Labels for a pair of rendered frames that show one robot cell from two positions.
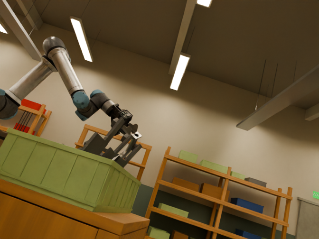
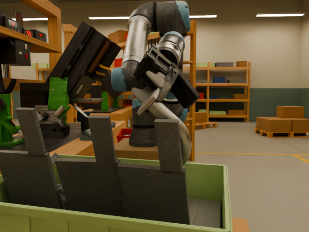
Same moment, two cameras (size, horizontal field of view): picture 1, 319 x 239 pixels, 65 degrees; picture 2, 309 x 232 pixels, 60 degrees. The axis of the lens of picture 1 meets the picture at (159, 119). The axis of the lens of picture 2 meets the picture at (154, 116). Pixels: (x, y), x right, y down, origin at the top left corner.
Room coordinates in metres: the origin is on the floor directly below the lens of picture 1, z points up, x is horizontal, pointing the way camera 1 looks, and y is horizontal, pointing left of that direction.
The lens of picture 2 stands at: (1.33, -0.44, 1.20)
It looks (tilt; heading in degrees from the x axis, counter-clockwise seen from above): 6 degrees down; 93
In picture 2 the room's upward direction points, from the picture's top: straight up
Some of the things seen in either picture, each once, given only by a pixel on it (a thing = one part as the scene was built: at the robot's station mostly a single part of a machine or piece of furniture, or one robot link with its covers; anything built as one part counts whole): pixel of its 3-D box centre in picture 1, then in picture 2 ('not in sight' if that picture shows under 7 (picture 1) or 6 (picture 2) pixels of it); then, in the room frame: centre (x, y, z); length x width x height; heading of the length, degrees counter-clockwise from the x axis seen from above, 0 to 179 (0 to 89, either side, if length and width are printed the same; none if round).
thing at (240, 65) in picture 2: not in sight; (205, 91); (2.75, 9.77, 1.12); 3.16 x 0.54 x 2.24; 179
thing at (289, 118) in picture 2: not in sight; (283, 120); (4.39, 6.72, 0.37); 1.20 x 0.80 x 0.74; 7
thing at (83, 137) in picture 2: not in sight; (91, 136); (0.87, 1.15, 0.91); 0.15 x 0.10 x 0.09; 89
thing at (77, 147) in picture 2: not in sight; (97, 144); (0.85, 1.34, 0.82); 1.50 x 0.14 x 0.15; 89
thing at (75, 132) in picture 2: not in sight; (57, 134); (0.57, 1.34, 0.89); 1.10 x 0.42 x 0.02; 89
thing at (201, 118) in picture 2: not in sight; (195, 120); (2.20, 8.05, 0.22); 1.20 x 0.80 x 0.44; 39
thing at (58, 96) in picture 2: not in sight; (60, 93); (0.64, 1.27, 1.17); 0.13 x 0.12 x 0.20; 89
